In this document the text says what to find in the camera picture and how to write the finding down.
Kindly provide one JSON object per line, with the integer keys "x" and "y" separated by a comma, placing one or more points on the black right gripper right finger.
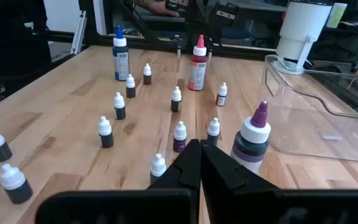
{"x": 244, "y": 205}

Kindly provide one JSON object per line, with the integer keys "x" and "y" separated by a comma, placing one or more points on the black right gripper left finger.
{"x": 166, "y": 205}

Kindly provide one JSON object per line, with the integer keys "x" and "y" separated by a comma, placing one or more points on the large purple food coloring bottle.
{"x": 251, "y": 146}

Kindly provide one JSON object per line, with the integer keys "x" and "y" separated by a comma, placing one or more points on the small red dropper bottle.
{"x": 221, "y": 98}

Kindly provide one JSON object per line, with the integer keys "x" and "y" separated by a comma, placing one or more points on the small teal dropper bottle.
{"x": 213, "y": 130}

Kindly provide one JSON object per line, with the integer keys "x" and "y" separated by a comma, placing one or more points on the small brown dropper bottle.
{"x": 147, "y": 77}

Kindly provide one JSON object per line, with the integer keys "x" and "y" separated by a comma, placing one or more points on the large blue food coloring bottle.
{"x": 120, "y": 62}

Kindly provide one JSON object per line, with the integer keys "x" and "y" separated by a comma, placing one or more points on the person's forearm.
{"x": 145, "y": 2}

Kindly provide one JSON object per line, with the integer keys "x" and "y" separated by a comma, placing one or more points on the large red food coloring bottle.
{"x": 197, "y": 73}

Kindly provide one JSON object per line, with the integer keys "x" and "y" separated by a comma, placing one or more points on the person's hand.
{"x": 163, "y": 8}

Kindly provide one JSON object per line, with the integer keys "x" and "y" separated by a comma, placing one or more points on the clear plastic bin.
{"x": 306, "y": 130}

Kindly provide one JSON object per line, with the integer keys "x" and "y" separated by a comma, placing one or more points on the silver aluminium extrusion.
{"x": 78, "y": 34}

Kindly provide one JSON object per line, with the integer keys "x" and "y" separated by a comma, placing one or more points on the black computer tower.
{"x": 11, "y": 31}

